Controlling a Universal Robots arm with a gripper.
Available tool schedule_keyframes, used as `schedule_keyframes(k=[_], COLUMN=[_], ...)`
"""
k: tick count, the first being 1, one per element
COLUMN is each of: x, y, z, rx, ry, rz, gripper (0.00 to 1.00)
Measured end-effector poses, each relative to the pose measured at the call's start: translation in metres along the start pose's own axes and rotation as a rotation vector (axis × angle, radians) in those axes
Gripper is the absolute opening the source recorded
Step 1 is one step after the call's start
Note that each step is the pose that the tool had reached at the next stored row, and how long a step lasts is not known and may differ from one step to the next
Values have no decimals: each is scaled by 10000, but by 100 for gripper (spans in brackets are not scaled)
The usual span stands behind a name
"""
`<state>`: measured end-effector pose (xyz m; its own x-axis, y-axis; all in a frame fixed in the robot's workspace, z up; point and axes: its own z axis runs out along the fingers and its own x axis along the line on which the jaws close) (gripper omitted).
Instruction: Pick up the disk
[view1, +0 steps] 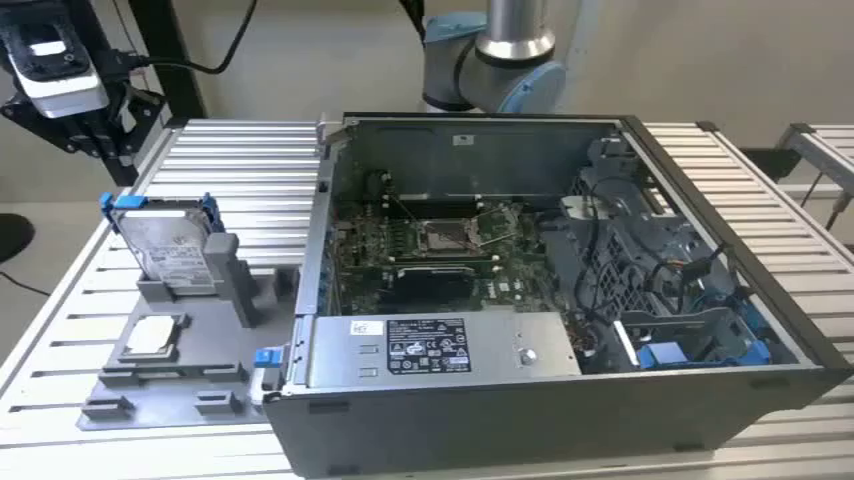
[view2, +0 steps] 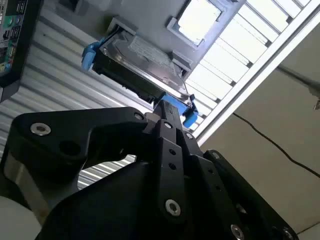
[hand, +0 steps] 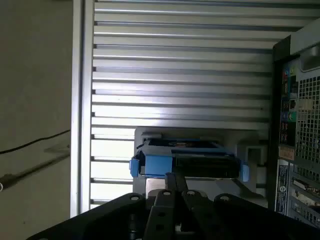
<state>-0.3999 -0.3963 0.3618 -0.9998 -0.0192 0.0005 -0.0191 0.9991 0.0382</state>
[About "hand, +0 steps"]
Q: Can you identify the thin black floor cable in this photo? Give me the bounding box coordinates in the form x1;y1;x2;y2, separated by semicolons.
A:
0;129;71;155

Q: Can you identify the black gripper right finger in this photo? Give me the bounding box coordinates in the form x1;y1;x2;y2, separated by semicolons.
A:
174;172;320;240

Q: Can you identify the black open PC case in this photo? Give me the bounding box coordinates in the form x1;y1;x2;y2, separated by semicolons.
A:
267;24;320;225

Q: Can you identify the hard disk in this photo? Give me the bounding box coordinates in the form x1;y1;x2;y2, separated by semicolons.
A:
128;138;251;183

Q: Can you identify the grey parts rack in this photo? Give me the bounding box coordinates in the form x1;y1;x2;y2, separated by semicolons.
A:
132;126;272;208

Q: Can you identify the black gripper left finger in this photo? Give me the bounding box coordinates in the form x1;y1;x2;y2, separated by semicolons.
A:
24;172;177;240

